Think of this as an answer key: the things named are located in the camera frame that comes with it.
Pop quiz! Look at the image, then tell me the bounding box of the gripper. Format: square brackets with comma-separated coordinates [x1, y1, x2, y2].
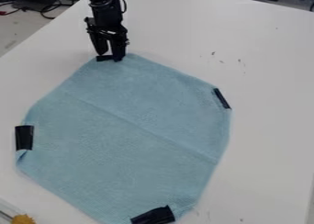
[83, 1, 130, 62]

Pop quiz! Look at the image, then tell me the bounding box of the light blue cloth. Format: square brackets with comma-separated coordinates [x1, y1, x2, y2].
[13, 52, 233, 224]

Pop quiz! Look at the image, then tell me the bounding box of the yellow toy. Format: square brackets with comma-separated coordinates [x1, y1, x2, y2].
[11, 214, 38, 224]

